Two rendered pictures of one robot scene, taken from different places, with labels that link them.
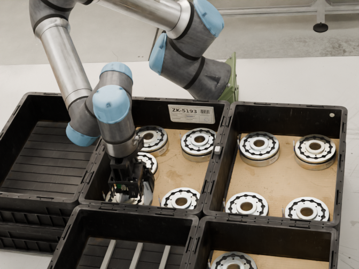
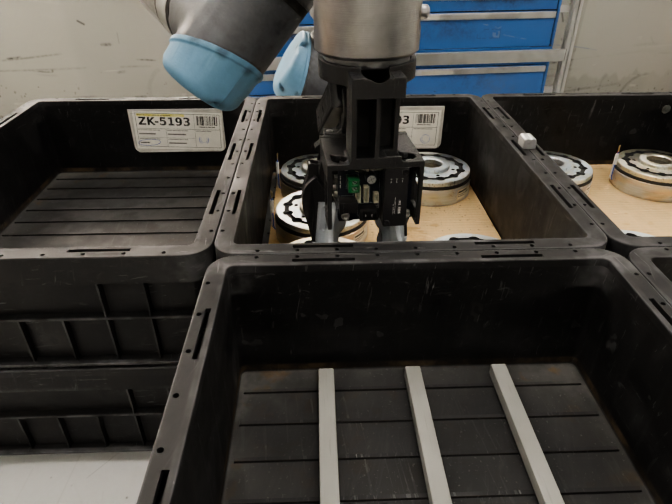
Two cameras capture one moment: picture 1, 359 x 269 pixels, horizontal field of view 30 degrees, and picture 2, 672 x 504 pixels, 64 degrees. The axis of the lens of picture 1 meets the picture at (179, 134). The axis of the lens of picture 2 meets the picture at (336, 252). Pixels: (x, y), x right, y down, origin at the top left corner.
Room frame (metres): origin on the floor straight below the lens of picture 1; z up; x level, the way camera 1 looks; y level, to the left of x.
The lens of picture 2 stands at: (0.76, 0.30, 1.14)
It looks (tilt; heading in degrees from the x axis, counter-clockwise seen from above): 32 degrees down; 338
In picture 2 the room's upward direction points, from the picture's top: straight up
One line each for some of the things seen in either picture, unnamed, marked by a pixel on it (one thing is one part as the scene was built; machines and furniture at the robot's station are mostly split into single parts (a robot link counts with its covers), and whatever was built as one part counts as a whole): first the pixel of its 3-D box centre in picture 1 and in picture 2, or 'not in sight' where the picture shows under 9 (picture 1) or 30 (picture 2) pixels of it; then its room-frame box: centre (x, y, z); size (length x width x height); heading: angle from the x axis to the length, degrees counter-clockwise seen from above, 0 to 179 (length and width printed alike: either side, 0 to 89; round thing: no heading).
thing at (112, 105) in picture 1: (113, 113); not in sight; (1.13, 0.13, 1.15); 0.09 x 0.08 x 0.11; 175
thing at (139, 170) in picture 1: (126, 168); (366, 139); (1.12, 0.13, 0.99); 0.09 x 0.08 x 0.12; 165
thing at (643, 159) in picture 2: (314, 147); (658, 161); (1.21, -0.33, 0.86); 0.05 x 0.05 x 0.01
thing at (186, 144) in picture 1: (200, 141); (430, 168); (1.31, -0.05, 0.86); 0.10 x 0.10 x 0.01
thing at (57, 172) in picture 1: (54, 158); (108, 207); (1.33, 0.34, 0.87); 0.40 x 0.30 x 0.11; 160
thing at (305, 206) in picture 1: (306, 212); not in sight; (1.00, -0.26, 0.86); 0.05 x 0.05 x 0.01
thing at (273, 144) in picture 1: (259, 145); (550, 167); (1.26, -0.20, 0.86); 0.10 x 0.10 x 0.01
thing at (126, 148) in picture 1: (121, 141); (371, 26); (1.12, 0.13, 1.07); 0.08 x 0.08 x 0.05
